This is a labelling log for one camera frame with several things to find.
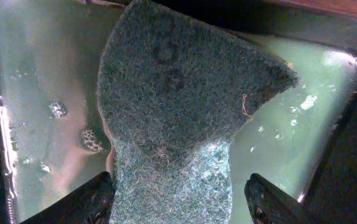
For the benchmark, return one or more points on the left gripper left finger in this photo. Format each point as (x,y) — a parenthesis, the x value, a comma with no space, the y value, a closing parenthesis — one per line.
(89,204)

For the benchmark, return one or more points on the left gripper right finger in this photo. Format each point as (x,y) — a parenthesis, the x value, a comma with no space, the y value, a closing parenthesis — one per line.
(269,204)

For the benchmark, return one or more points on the green scouring sponge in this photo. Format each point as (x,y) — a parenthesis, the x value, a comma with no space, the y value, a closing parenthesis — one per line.
(173,91)

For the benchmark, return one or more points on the black rectangular water tray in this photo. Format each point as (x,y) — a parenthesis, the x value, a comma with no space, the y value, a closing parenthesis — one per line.
(53,135)

